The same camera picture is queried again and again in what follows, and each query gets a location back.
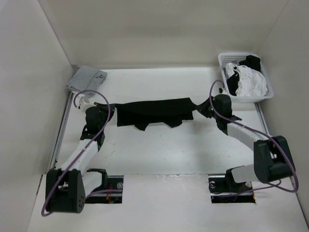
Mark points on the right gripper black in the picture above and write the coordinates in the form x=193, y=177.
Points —
x=213, y=100

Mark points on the folded white tank top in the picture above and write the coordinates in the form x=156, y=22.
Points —
x=78, y=94

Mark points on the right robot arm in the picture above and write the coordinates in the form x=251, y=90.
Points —
x=272, y=159

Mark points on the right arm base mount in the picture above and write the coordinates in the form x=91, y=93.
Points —
x=224, y=191

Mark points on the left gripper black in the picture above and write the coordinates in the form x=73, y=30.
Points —
x=105, y=108

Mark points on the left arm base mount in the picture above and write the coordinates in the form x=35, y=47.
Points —
x=110, y=192

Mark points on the black tank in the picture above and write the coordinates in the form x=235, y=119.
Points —
x=140, y=114
x=254, y=62

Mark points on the white tank top in basket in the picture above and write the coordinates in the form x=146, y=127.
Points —
x=251, y=81

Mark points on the folded grey tank top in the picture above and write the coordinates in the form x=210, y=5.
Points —
x=86, y=78

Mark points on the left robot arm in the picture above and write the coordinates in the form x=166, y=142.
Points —
x=68, y=186

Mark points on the black tank top in basket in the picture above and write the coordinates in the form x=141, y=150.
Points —
x=254, y=62

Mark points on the white plastic laundry basket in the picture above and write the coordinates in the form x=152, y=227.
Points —
x=228, y=57

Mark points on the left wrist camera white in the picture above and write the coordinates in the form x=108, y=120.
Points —
x=84, y=104

